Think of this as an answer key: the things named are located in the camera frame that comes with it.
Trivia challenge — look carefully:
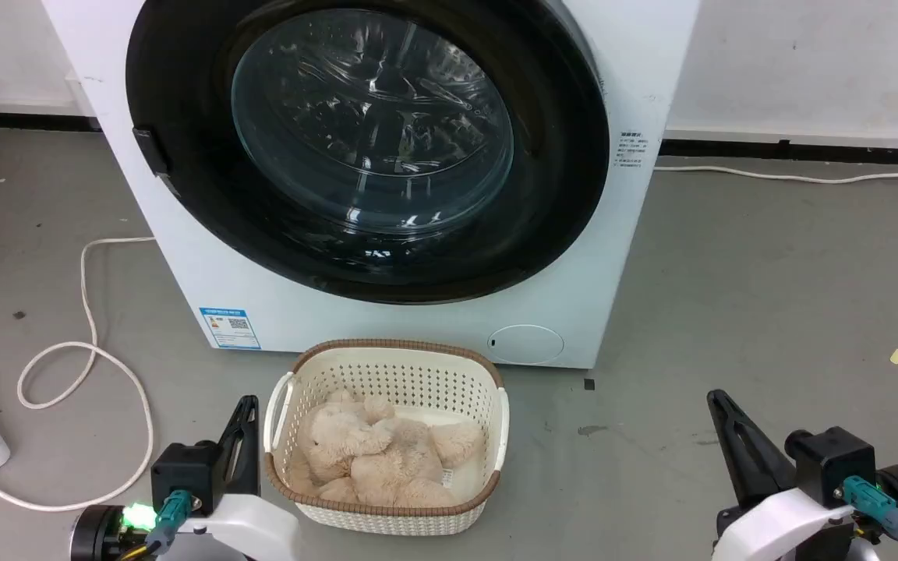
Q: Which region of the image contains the beige plush teddy bear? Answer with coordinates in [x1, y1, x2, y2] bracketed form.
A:
[288, 389, 486, 509]

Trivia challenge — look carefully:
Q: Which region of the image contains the teal plug left gripper cable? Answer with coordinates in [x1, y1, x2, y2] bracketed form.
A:
[120, 489, 194, 561]

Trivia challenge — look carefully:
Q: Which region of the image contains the small black text sticker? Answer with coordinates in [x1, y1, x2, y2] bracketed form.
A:
[613, 131, 646, 170]

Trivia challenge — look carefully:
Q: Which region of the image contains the thin white floor cable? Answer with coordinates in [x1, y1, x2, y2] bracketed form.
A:
[654, 155, 898, 185]

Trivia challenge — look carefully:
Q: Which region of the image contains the teal plug right gripper cable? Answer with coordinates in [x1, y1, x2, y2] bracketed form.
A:
[842, 476, 898, 561]

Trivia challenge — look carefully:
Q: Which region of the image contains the round black glass washer door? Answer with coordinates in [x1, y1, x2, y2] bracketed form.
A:
[126, 0, 611, 305]

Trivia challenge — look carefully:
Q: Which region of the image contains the white front-load washing machine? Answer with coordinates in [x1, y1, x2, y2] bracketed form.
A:
[41, 0, 701, 370]

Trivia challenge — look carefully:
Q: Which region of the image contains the cream plastic laundry basket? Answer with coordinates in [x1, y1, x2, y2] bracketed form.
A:
[263, 339, 510, 537]

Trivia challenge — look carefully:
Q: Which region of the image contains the looped white power cable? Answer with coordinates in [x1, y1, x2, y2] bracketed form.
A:
[0, 236, 157, 513]

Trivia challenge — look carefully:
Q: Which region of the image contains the blue energy label sticker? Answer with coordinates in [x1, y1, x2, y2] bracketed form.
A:
[199, 307, 262, 351]

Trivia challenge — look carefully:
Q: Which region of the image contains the oval white filter cover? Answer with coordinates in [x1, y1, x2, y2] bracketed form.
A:
[487, 324, 565, 365]

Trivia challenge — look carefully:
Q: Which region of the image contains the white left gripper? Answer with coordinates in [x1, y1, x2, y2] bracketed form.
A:
[176, 395, 301, 561]

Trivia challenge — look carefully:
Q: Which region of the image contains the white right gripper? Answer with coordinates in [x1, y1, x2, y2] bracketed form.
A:
[707, 389, 859, 561]

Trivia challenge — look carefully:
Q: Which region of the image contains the teal plug gripper cable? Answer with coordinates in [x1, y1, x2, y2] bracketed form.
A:
[120, 489, 194, 561]
[842, 476, 898, 561]

